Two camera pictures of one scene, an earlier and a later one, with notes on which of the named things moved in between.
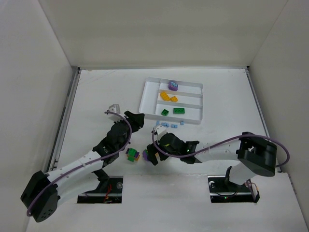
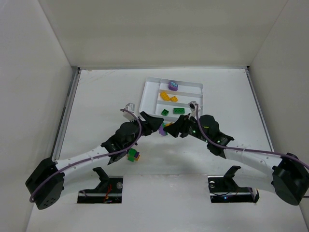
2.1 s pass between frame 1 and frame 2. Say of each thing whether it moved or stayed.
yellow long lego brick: stayed
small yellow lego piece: stayed
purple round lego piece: stayed
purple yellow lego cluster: moved
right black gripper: moved
